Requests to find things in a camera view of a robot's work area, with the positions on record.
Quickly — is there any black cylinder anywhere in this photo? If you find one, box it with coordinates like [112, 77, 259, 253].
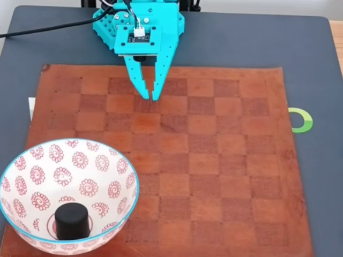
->
[54, 202, 91, 241]

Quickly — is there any white bowl red flower print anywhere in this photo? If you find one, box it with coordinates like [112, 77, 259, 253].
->
[0, 138, 140, 255]

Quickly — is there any brown leather chessboard mat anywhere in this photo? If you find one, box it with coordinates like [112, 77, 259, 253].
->
[1, 63, 315, 257]

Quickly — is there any black camera cable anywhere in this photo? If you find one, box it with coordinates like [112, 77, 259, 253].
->
[124, 0, 147, 38]

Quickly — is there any teal square camera box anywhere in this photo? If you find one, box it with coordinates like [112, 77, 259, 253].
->
[114, 25, 161, 63]

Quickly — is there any black power cable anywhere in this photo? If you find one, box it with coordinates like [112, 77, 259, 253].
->
[0, 5, 115, 40]

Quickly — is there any green ring sticker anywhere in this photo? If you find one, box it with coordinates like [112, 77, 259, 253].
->
[288, 107, 314, 134]

